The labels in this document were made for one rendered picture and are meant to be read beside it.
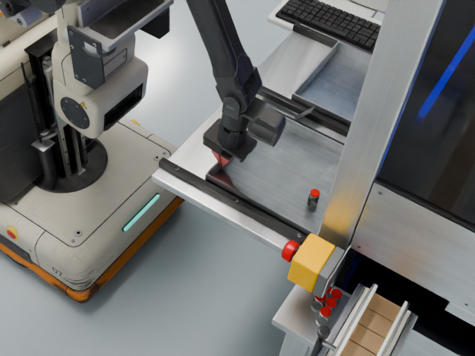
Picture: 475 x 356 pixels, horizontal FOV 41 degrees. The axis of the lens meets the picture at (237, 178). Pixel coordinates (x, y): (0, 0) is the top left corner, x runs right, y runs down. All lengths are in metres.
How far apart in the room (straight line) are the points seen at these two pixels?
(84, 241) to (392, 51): 1.39
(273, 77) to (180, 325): 0.95
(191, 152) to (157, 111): 1.36
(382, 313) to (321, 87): 0.67
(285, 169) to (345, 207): 0.37
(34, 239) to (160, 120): 0.92
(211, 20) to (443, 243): 0.53
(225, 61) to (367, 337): 0.56
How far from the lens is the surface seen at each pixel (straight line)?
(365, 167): 1.03
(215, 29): 1.11
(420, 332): 1.30
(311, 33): 1.81
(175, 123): 2.76
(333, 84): 1.68
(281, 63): 1.72
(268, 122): 1.23
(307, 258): 1.14
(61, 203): 2.15
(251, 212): 1.34
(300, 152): 1.49
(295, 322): 1.24
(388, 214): 1.08
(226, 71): 1.16
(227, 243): 2.38
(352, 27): 1.98
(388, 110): 0.94
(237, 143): 1.32
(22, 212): 2.16
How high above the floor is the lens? 1.97
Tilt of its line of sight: 50 degrees down
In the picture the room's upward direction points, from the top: 7 degrees clockwise
